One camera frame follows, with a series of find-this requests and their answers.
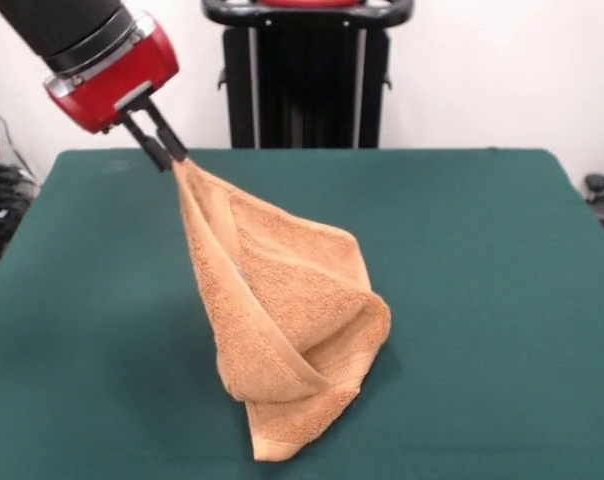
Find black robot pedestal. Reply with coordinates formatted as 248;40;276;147
200;0;413;150

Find orange terry towel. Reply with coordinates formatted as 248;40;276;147
174;158;392;464

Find dark green table cloth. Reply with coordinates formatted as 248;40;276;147
0;147;604;480

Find grey wall cables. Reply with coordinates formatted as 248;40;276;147
0;92;38;181

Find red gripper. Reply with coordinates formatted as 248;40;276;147
44;19;189;173

